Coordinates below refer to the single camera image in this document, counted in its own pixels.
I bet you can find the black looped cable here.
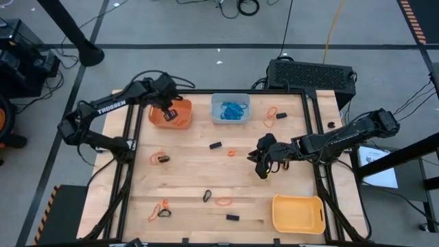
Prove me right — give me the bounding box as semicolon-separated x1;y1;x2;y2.
251;77;269;91

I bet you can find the yellow-orange power cable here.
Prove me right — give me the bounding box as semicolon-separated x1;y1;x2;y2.
322;0;345;65

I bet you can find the black cable coil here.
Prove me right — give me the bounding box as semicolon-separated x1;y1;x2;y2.
236;0;261;17

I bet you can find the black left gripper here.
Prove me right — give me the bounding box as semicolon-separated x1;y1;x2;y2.
154;88;180;122

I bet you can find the black hanging power cable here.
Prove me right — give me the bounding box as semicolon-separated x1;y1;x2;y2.
276;0;295;58

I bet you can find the orange and black machine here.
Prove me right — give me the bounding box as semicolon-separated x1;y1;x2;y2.
0;94;28;165

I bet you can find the black aluminium table frame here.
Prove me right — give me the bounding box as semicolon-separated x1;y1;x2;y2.
82;89;370;247

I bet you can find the hazard-striped black mat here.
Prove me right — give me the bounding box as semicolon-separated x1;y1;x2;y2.
399;0;439;45
33;184;88;246

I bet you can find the light grey plastic basket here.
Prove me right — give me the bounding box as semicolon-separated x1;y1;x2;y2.
210;93;252;125

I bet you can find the yellow plastic basket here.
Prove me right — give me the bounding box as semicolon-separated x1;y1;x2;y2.
272;193;327;235

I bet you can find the black metal stand beam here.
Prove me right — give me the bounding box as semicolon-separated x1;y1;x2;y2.
348;132;439;234

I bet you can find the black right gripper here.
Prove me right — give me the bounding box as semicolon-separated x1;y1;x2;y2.
247;142;296;164

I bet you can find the black pole stand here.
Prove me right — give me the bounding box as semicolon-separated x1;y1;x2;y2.
36;0;106;68

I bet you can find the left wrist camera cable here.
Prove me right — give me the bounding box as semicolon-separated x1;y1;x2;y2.
132;69;196;91

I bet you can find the black computer case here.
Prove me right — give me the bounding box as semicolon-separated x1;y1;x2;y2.
266;58;357;111

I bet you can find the black floor cable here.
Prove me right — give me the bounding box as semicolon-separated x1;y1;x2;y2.
392;73;439;117

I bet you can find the orange plastic basket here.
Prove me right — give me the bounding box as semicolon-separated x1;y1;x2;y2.
147;98;193;130

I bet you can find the white paper sheet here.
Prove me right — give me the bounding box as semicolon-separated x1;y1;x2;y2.
357;145;399;189

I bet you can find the black equipment cart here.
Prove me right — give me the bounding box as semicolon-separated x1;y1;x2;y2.
0;19;62;99

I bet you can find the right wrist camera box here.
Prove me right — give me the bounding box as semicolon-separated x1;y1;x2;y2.
257;132;278;149

